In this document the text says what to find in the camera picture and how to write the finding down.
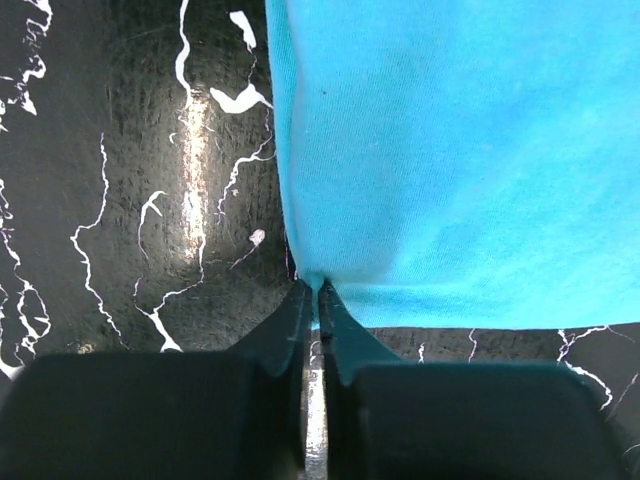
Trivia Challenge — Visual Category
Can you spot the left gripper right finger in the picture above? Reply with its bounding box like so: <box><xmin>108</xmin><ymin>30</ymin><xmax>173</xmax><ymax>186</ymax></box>
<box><xmin>318</xmin><ymin>283</ymin><xmax>625</xmax><ymax>479</ymax></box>

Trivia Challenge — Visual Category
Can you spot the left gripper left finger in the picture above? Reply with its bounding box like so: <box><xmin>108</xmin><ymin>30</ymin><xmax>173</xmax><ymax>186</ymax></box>
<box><xmin>1</xmin><ymin>282</ymin><xmax>312</xmax><ymax>479</ymax></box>

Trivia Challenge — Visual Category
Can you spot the turquoise t-shirt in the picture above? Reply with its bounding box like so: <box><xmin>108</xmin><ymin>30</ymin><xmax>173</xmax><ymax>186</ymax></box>
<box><xmin>266</xmin><ymin>1</ymin><xmax>639</xmax><ymax>329</ymax></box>

